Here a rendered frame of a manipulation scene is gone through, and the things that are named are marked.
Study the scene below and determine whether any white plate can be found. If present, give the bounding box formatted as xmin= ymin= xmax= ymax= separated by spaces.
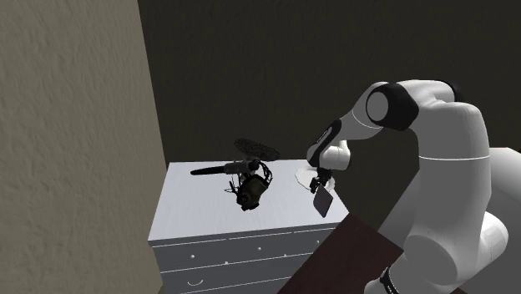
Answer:
xmin=295 ymin=165 xmax=336 ymax=192

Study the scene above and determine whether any grey chest of drawers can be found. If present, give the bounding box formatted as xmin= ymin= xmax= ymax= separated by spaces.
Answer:
xmin=147 ymin=158 xmax=351 ymax=294

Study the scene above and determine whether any dark red robot stand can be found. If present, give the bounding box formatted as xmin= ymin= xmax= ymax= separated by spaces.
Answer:
xmin=276 ymin=212 xmax=469 ymax=294

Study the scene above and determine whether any dark grey tablet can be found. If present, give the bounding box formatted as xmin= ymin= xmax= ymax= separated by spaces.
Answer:
xmin=312 ymin=185 xmax=334 ymax=219

